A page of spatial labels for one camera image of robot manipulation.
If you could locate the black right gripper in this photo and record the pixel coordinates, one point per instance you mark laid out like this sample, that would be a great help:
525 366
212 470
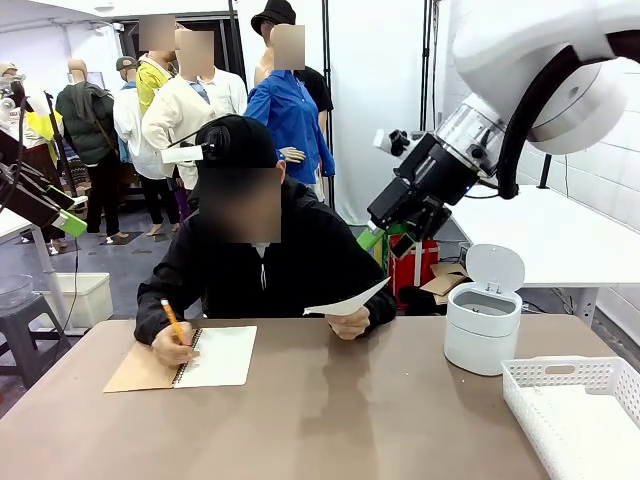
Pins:
425 185

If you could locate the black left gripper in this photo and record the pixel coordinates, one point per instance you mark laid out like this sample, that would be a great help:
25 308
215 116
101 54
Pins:
25 195

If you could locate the white paper sheet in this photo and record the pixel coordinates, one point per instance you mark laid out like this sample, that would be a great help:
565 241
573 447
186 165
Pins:
350 302

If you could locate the yellow pencil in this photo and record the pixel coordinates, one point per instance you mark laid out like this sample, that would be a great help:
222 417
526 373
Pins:
171 317

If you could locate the spiral notebook brown cover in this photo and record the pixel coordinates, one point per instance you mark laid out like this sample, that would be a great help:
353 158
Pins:
220 355

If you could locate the person's left forearm black sleeve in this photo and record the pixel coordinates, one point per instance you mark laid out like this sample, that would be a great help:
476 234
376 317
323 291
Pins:
382 307

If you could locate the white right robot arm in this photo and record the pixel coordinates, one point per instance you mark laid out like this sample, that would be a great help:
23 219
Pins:
525 45

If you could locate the person's right forearm black sleeve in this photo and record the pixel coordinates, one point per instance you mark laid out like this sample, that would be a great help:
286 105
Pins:
155 305

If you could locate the person's left hand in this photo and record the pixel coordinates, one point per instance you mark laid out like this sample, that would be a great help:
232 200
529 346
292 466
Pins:
347 326

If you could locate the person's right hand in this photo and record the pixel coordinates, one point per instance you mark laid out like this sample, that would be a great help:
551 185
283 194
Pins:
172 350

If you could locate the red bag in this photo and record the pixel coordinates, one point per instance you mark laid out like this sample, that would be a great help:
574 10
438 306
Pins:
425 270

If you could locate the white desk with leg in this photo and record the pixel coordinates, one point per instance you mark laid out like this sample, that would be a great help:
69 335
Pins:
47 270

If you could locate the brown cardboard pieces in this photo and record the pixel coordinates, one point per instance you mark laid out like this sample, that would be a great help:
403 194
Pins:
445 280

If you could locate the person torso black jacket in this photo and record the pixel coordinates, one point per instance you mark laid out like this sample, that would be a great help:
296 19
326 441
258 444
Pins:
310 260

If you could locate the dark green jacket mannequin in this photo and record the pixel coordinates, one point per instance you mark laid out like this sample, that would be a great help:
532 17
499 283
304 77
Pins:
85 125

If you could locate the yellow white clothed mannequin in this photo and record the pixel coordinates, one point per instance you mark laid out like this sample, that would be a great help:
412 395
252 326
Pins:
35 130

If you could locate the white storage box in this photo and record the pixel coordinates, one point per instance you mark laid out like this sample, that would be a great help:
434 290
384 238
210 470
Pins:
90 297

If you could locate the clear plastic bowl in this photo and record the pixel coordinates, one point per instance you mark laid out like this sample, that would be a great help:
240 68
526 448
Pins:
15 290

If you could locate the white shirt capped mannequin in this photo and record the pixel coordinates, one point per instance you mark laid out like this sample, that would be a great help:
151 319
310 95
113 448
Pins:
130 130

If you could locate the grey plastic stool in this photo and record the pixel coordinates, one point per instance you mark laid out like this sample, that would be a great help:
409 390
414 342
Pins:
25 325

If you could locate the cream cardigan mannequin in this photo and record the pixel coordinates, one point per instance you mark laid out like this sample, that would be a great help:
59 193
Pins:
170 120

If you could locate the white lidded trash bin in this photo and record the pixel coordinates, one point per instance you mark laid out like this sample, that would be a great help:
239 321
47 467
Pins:
480 340

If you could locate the yellow jacket mannequin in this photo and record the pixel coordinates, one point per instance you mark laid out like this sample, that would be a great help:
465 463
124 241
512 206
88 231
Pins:
147 85

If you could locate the black backdrop pole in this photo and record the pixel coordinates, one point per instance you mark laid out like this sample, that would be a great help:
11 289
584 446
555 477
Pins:
328 100

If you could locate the blue shirt mannequin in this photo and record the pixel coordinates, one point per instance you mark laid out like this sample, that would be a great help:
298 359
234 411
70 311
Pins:
295 115

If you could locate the large white table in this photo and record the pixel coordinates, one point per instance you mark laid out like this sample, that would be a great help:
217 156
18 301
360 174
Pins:
550 235

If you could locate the black t-shirt mannequin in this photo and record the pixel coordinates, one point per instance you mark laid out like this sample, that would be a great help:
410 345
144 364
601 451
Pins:
320 90

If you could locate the black cap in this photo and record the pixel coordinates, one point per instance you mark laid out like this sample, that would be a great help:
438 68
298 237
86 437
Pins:
245 142

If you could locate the black stand pole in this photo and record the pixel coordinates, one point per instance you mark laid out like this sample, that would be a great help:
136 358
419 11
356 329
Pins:
545 172

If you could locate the white perforated plastic basket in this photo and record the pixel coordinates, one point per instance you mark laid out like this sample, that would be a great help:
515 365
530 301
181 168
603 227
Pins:
530 400

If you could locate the black bucket hat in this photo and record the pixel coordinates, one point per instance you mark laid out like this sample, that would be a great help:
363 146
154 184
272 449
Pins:
272 15

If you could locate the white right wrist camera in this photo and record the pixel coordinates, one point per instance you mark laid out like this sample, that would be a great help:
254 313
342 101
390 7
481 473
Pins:
397 142

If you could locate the white head-mounted camera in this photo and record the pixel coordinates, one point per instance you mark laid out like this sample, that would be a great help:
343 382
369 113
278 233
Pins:
180 155

